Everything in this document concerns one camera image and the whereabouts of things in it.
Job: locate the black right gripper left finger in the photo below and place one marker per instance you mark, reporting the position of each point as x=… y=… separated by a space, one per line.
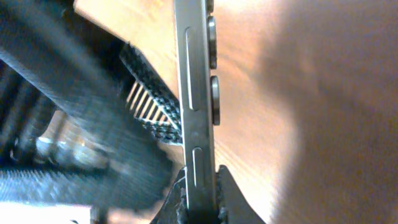
x=174 y=208

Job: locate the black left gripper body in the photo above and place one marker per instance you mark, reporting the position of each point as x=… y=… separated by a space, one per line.
x=67 y=136

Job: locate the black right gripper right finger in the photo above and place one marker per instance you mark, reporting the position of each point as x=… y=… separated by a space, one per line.
x=233 y=207

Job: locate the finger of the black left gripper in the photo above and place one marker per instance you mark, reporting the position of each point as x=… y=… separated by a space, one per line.
x=152 y=102

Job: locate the gold Galaxy smartphone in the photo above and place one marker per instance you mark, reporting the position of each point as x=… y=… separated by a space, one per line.
x=199 y=95

